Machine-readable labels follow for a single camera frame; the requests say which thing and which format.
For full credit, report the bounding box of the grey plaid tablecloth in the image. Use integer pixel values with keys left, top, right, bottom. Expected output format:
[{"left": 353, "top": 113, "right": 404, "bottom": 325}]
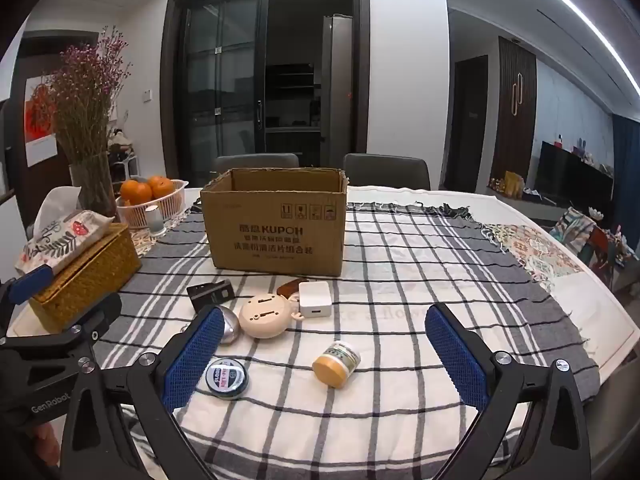
[{"left": 92, "top": 200, "right": 601, "bottom": 480}]

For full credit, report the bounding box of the grey refrigerator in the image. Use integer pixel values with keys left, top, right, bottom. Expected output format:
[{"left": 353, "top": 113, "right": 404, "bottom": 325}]
[{"left": 320, "top": 15, "right": 353, "bottom": 168}]

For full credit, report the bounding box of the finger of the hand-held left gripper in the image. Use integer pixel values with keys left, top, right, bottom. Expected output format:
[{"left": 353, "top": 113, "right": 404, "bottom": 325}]
[
  {"left": 0, "top": 292, "right": 123, "bottom": 376},
  {"left": 0, "top": 263, "right": 56, "bottom": 341}
]

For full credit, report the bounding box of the white shoe rack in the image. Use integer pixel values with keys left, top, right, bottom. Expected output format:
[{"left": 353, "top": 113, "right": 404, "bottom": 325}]
[{"left": 109, "top": 130, "right": 143, "bottom": 182}]

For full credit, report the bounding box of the glass vase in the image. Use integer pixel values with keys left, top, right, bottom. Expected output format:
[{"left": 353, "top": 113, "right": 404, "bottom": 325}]
[{"left": 69, "top": 152, "right": 118, "bottom": 223}]

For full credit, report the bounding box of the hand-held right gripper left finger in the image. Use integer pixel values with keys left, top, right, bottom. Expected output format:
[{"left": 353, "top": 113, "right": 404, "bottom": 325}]
[{"left": 60, "top": 306, "right": 226, "bottom": 480}]

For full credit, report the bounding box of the yellow woven tissue box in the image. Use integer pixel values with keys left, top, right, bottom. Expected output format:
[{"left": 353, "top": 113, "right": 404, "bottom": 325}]
[{"left": 27, "top": 222, "right": 142, "bottom": 333}]

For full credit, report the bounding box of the white cube charger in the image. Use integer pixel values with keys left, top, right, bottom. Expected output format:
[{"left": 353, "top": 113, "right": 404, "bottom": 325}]
[{"left": 298, "top": 281, "right": 333, "bottom": 320}]

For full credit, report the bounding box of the ceiling light strip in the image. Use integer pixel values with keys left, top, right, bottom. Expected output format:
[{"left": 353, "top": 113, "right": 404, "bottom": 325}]
[{"left": 505, "top": 0, "right": 640, "bottom": 96}]

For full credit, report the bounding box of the silver metal bell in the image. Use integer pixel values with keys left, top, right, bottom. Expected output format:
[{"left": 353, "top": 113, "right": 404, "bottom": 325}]
[{"left": 212, "top": 305, "right": 242, "bottom": 347}]

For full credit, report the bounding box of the wall poster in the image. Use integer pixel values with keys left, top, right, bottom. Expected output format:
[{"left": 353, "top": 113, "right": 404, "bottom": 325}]
[{"left": 24, "top": 72, "right": 61, "bottom": 167}]

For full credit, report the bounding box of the white fruit basket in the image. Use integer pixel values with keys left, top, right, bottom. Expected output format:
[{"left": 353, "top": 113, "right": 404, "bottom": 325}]
[{"left": 116, "top": 179, "right": 187, "bottom": 231}]

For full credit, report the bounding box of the dark interior door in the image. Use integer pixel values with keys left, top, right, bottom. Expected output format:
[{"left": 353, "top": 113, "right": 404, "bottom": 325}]
[{"left": 445, "top": 55, "right": 488, "bottom": 193}]

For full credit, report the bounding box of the small black box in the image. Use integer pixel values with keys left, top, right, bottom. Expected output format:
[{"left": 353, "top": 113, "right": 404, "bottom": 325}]
[{"left": 187, "top": 280, "right": 235, "bottom": 311}]

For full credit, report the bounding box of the dark sliding glass door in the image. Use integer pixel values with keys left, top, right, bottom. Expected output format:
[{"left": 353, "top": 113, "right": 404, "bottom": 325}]
[{"left": 161, "top": 0, "right": 376, "bottom": 181}]

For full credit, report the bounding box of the pile of oranges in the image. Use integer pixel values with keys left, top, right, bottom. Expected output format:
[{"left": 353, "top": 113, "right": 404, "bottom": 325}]
[{"left": 120, "top": 175, "right": 178, "bottom": 207}]

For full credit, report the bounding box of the floral tissue pack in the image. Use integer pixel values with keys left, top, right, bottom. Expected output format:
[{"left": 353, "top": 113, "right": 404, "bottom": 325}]
[{"left": 15, "top": 186, "right": 116, "bottom": 276}]

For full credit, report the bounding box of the round black tin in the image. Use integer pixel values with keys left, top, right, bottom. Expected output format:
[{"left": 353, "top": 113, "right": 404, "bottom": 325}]
[{"left": 204, "top": 358, "right": 249, "bottom": 400}]

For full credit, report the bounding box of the small jar with yellow lid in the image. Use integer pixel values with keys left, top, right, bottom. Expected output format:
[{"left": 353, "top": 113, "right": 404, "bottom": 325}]
[{"left": 312, "top": 341, "right": 362, "bottom": 389}]

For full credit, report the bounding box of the small brown object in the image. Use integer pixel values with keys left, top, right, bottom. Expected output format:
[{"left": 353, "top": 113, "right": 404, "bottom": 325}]
[{"left": 276, "top": 278, "right": 307, "bottom": 298}]

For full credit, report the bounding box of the round beige alarm clock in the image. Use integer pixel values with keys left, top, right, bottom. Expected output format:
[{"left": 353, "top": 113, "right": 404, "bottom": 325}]
[{"left": 238, "top": 292, "right": 303, "bottom": 352}]

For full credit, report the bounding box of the grey dining chair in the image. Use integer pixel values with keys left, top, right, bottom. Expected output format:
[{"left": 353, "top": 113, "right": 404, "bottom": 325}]
[
  {"left": 212, "top": 154, "right": 300, "bottom": 181},
  {"left": 343, "top": 153, "right": 432, "bottom": 191}
]

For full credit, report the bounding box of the television cabinet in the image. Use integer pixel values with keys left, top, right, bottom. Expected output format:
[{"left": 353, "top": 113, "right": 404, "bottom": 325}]
[{"left": 487, "top": 180, "right": 616, "bottom": 231}]

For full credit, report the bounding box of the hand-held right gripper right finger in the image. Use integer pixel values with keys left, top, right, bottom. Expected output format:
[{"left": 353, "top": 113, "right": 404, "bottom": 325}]
[{"left": 425, "top": 302, "right": 603, "bottom": 480}]

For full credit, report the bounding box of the television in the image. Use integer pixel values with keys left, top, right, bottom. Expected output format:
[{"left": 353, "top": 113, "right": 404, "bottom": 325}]
[{"left": 537, "top": 141, "right": 615, "bottom": 206}]

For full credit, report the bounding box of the brown cardboard box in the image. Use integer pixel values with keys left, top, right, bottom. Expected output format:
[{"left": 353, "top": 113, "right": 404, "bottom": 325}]
[{"left": 200, "top": 167, "right": 349, "bottom": 277}]

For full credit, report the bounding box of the colourful striped cloth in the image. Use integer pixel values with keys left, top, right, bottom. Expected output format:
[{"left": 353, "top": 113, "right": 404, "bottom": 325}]
[{"left": 550, "top": 207, "right": 640, "bottom": 281}]

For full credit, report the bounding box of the floral patterned cloth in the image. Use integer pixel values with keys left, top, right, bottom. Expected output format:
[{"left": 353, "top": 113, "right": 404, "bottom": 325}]
[{"left": 482, "top": 222, "right": 583, "bottom": 291}]

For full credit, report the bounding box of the blue curtain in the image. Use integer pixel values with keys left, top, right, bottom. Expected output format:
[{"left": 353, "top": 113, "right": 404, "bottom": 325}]
[{"left": 611, "top": 114, "right": 640, "bottom": 221}]

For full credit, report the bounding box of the dark slatted cabinet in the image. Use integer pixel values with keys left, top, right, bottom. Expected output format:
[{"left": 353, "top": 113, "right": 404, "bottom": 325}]
[{"left": 490, "top": 37, "right": 538, "bottom": 196}]

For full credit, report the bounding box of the white table cover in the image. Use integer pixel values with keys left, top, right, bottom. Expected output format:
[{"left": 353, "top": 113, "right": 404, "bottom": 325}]
[{"left": 7, "top": 185, "right": 640, "bottom": 480}]

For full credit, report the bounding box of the dried flower bouquet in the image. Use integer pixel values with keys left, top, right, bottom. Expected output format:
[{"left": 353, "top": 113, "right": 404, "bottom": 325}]
[{"left": 47, "top": 25, "right": 133, "bottom": 166}]

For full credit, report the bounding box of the small white candle glass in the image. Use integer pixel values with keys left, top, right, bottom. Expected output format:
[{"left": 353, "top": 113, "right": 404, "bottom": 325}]
[{"left": 146, "top": 205, "right": 167, "bottom": 237}]

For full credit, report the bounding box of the dark brown door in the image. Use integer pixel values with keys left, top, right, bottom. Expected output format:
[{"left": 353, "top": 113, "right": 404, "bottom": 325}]
[{"left": 2, "top": 30, "right": 101, "bottom": 241}]

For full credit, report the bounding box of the person's left hand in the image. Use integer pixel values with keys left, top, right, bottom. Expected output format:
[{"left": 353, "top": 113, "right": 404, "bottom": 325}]
[{"left": 22, "top": 422, "right": 63, "bottom": 480}]

